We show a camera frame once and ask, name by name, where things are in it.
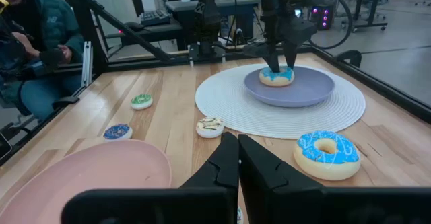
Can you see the pink plate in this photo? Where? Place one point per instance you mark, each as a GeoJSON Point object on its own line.
{"type": "Point", "coordinates": [84, 170]}

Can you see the large blue-iced donut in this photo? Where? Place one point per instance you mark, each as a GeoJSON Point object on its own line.
{"type": "Point", "coordinates": [269, 79]}
{"type": "Point", "coordinates": [343, 158]}

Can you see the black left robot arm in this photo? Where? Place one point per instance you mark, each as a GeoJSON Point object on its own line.
{"type": "Point", "coordinates": [207, 22]}

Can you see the black wheeled stand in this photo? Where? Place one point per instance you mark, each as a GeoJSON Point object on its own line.
{"type": "Point", "coordinates": [375, 2]}

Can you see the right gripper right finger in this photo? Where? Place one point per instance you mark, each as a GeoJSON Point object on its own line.
{"type": "Point", "coordinates": [276, 200]}

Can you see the black desk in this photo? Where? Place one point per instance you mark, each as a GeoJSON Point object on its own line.
{"type": "Point", "coordinates": [158, 32]}

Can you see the black frame bracket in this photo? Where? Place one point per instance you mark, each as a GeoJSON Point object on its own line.
{"type": "Point", "coordinates": [352, 55]}

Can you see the small dark blue donut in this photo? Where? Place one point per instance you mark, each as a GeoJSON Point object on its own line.
{"type": "Point", "coordinates": [111, 134]}

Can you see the purple plate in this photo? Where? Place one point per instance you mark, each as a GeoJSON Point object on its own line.
{"type": "Point", "coordinates": [303, 89]}

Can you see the small green-iced donut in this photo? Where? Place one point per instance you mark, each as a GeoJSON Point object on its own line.
{"type": "Point", "coordinates": [141, 105]}

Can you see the black computer mouse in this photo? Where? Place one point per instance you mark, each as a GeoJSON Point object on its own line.
{"type": "Point", "coordinates": [134, 26]}

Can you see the large white plate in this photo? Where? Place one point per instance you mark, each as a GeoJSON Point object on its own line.
{"type": "Point", "coordinates": [235, 116]}

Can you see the person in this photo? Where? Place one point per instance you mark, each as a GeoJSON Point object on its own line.
{"type": "Point", "coordinates": [57, 25]}

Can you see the small white chocolate-drizzle donut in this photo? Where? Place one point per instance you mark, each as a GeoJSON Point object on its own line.
{"type": "Point", "coordinates": [208, 133]}

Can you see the computer tower pink lights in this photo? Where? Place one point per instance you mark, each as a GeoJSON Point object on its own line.
{"type": "Point", "coordinates": [321, 17]}

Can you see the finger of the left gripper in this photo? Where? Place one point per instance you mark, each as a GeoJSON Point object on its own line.
{"type": "Point", "coordinates": [290, 56]}
{"type": "Point", "coordinates": [273, 61]}

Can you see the black keyboard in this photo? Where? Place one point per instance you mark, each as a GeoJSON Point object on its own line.
{"type": "Point", "coordinates": [155, 17]}

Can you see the silver aluminium profile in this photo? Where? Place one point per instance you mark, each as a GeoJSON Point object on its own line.
{"type": "Point", "coordinates": [87, 66]}

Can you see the grey table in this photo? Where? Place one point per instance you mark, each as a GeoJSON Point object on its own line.
{"type": "Point", "coordinates": [215, 5]}

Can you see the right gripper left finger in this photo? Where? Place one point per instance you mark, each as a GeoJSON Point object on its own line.
{"type": "Point", "coordinates": [215, 204]}

